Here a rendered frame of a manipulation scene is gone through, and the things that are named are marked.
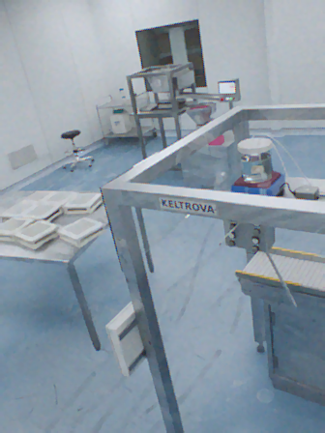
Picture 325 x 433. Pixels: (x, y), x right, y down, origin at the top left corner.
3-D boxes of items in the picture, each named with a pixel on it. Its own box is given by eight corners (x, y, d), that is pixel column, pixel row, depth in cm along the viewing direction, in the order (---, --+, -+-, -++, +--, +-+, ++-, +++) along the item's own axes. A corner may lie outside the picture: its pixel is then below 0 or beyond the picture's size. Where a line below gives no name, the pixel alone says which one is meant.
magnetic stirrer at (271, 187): (228, 202, 193) (226, 185, 189) (248, 184, 208) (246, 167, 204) (269, 207, 182) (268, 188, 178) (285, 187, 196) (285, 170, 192)
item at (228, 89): (221, 135, 473) (216, 80, 445) (225, 132, 480) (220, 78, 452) (240, 135, 461) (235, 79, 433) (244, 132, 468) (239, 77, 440)
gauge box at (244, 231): (225, 245, 203) (221, 210, 194) (234, 235, 210) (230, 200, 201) (267, 253, 190) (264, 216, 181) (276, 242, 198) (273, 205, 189)
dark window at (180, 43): (146, 92, 790) (134, 30, 741) (146, 91, 791) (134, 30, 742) (206, 86, 719) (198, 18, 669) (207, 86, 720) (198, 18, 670)
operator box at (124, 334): (119, 373, 167) (104, 326, 155) (144, 346, 179) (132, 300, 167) (131, 379, 164) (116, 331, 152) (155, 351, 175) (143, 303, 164)
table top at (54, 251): (-79, 251, 327) (-81, 247, 325) (11, 194, 414) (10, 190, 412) (70, 266, 264) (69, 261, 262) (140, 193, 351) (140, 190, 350)
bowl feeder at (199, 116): (185, 141, 478) (179, 110, 462) (198, 132, 504) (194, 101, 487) (222, 141, 452) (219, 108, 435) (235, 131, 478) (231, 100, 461)
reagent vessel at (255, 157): (235, 182, 190) (231, 143, 182) (249, 169, 201) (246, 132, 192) (266, 185, 182) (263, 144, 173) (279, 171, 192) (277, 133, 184)
